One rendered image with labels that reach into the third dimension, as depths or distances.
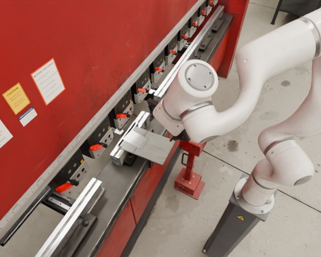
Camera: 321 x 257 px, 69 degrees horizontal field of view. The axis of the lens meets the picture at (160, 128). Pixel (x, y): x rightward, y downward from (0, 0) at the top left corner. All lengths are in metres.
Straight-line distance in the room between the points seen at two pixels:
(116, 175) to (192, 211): 1.04
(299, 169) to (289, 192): 1.71
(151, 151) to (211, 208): 1.12
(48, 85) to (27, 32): 0.16
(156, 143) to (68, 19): 0.83
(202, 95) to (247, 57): 0.12
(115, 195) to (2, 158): 0.75
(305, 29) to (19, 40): 0.61
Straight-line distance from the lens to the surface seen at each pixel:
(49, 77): 0.75
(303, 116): 0.83
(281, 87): 3.66
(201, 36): 2.40
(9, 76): 0.67
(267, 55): 0.52
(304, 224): 2.53
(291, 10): 5.19
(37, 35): 0.70
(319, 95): 0.80
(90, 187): 1.30
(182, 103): 0.48
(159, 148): 1.34
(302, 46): 0.55
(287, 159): 0.91
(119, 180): 1.39
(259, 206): 1.25
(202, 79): 0.47
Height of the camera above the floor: 2.09
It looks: 50 degrees down
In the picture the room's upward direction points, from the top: straight up
